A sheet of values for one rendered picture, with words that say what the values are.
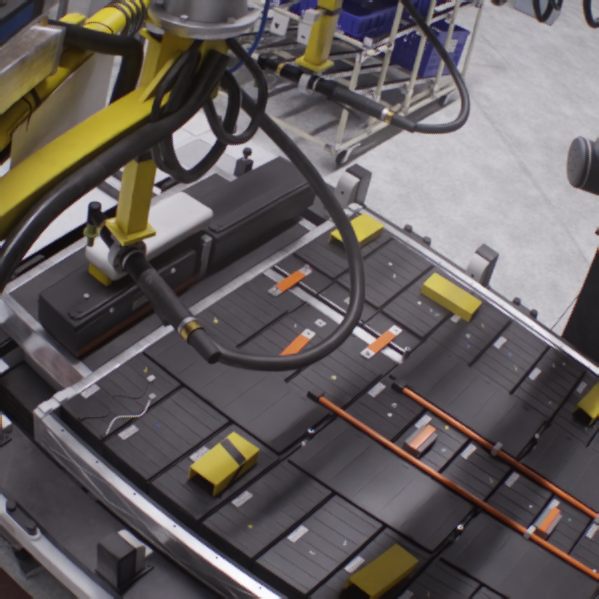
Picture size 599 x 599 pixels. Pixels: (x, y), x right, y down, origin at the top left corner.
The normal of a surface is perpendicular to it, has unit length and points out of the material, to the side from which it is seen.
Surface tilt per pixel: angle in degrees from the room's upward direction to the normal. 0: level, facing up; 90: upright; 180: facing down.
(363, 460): 0
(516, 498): 0
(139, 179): 90
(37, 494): 0
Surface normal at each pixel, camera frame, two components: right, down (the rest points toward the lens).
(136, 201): 0.60, 0.60
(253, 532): 0.19, -0.75
